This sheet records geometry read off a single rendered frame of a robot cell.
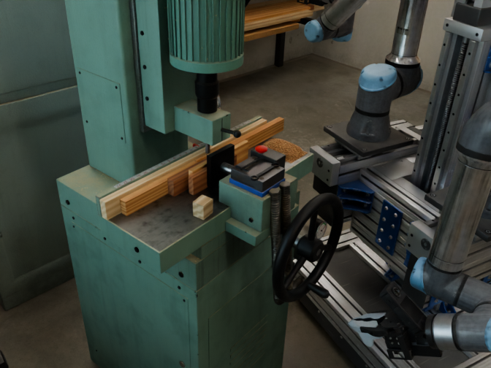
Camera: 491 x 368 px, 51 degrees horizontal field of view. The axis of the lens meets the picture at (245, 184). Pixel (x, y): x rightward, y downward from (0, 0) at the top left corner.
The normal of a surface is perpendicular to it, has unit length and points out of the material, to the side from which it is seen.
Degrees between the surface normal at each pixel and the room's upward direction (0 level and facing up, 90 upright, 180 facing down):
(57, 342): 0
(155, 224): 0
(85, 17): 90
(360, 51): 90
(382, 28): 90
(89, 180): 0
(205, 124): 90
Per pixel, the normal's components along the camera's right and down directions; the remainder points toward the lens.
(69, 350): 0.03, -0.85
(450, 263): -0.19, 0.43
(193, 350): -0.63, 0.40
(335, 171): 0.47, 0.48
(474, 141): -0.81, 0.19
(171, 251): 0.77, 0.36
